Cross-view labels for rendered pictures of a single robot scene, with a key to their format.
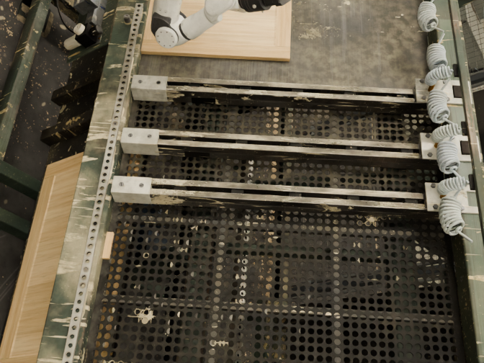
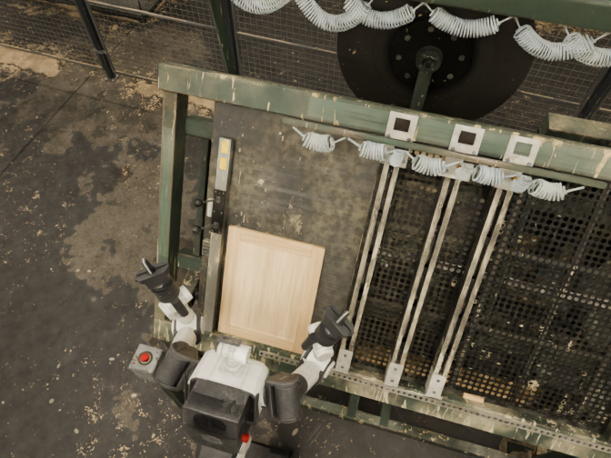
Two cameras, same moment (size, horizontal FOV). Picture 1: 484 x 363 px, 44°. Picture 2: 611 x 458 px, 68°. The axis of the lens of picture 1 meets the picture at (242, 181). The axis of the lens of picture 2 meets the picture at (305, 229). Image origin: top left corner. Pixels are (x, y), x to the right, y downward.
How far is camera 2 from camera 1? 164 cm
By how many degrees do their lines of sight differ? 29
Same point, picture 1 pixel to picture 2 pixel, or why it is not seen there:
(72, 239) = (468, 422)
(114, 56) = not seen: hidden behind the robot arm
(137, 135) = (393, 376)
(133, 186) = (438, 385)
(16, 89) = not seen: hidden behind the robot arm
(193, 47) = (304, 318)
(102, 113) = (365, 391)
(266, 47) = (310, 264)
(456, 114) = (426, 134)
